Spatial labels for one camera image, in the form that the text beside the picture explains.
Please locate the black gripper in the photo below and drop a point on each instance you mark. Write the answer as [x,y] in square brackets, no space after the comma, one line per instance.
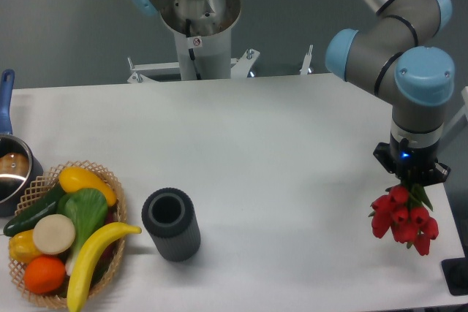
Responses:
[412,165]

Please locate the red tulip bouquet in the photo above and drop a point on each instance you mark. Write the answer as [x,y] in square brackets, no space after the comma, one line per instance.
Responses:
[404,211]

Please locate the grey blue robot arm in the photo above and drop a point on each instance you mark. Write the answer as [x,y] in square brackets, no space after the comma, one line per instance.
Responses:
[393,63]

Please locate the black device at edge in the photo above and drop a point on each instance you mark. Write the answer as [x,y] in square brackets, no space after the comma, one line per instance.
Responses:
[455,273]

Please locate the dark grey ribbed vase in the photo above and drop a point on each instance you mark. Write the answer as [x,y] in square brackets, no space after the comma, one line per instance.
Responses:
[169,217]

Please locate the yellow banana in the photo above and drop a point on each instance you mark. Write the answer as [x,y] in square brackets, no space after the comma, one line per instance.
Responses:
[93,248]

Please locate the green bok choy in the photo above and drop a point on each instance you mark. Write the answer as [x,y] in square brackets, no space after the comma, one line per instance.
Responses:
[87,209]

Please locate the yellow lemon squash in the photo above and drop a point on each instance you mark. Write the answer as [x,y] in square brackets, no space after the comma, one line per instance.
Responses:
[73,179]

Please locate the woven wicker basket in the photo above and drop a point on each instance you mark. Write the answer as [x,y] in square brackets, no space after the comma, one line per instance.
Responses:
[106,268]

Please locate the round beige bread slice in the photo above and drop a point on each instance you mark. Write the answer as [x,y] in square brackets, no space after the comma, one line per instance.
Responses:
[53,234]

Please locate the orange fruit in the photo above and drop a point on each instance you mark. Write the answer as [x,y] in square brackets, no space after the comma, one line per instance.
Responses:
[44,274]

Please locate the dark green cucumber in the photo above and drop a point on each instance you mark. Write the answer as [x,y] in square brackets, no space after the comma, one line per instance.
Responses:
[28,218]

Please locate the yellow bell pepper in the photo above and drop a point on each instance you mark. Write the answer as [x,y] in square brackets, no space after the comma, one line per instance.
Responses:
[22,247]

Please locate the white metal base frame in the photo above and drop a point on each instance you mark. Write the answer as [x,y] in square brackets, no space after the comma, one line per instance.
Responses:
[240,67]

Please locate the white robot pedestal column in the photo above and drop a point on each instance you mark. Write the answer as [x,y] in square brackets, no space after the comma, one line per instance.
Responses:
[202,33]

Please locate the blue handled steel saucepan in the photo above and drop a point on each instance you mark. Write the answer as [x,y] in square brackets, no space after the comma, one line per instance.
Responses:
[19,166]

